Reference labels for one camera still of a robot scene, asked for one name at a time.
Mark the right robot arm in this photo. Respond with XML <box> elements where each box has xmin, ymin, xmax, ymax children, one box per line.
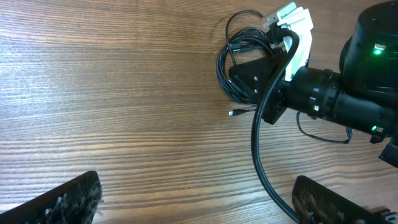
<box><xmin>266</xmin><ymin>1</ymin><xmax>397</xmax><ymax>166</ymax></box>

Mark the black right camera cable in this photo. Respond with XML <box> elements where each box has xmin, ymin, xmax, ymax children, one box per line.
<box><xmin>250</xmin><ymin>27</ymin><xmax>301</xmax><ymax>224</ymax></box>

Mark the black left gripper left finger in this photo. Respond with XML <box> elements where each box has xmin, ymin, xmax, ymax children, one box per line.
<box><xmin>1</xmin><ymin>170</ymin><xmax>102</xmax><ymax>223</ymax></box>

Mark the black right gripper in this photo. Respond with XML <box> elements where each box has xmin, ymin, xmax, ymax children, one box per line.
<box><xmin>228</xmin><ymin>56</ymin><xmax>286</xmax><ymax>124</ymax></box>

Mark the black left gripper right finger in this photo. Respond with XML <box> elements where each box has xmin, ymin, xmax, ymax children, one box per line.
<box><xmin>292</xmin><ymin>175</ymin><xmax>395</xmax><ymax>224</ymax></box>

